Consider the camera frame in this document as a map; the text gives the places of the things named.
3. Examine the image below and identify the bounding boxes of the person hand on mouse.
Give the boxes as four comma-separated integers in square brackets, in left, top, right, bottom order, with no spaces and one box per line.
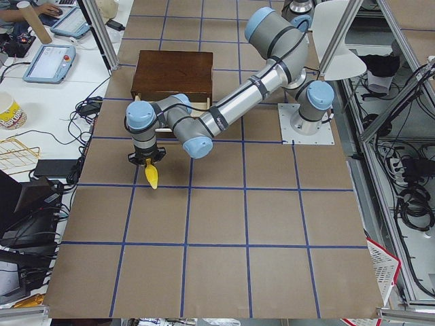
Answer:
[36,3,63,17]

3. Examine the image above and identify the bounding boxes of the popcorn paper cup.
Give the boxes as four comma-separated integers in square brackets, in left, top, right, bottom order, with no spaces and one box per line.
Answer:
[1,92,27,130]

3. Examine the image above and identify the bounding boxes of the near teach pendant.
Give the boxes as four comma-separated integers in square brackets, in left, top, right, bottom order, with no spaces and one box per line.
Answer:
[22,45,76,84]

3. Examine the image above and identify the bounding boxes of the gold wire rack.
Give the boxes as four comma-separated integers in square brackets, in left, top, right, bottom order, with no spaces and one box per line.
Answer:
[1,138,40,175]

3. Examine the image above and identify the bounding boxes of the teach pendant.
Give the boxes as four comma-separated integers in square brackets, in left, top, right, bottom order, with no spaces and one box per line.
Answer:
[50,7,90,39]
[22,45,76,84]

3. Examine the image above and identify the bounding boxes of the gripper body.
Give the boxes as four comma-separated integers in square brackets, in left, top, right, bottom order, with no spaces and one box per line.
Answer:
[128,146,166,166]

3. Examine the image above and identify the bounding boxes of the beige cap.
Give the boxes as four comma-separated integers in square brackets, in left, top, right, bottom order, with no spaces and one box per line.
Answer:
[96,0,119,20]

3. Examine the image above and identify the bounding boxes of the cardboard tube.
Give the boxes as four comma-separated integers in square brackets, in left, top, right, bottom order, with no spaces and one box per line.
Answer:
[16,1,52,44]

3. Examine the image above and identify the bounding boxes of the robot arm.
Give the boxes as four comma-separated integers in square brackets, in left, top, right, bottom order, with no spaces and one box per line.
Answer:
[124,7,334,166]
[281,0,314,32]

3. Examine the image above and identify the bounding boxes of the white chair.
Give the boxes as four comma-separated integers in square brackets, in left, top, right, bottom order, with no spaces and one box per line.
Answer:
[312,1,366,81]

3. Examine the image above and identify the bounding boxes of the dark wooden drawer box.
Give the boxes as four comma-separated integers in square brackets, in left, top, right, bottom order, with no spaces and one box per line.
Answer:
[126,50,213,143]

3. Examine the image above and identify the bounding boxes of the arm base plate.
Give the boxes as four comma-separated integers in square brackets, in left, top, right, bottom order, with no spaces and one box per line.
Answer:
[278,103,334,145]

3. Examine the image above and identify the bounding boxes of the black power adapter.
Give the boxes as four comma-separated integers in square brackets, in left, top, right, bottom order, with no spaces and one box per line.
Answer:
[106,19,125,31]

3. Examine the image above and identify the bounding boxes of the aluminium frame post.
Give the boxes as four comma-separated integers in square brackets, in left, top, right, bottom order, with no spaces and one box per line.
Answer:
[77,0,119,71]

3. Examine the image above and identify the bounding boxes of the yellow corn cob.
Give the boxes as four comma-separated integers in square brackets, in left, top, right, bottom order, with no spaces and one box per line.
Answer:
[144,158,158,189]

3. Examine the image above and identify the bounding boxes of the white red basket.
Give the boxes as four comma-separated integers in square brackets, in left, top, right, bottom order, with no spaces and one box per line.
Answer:
[366,238,401,306]

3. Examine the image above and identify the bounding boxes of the far teach pendant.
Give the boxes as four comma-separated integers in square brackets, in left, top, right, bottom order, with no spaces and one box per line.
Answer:
[50,7,90,39]

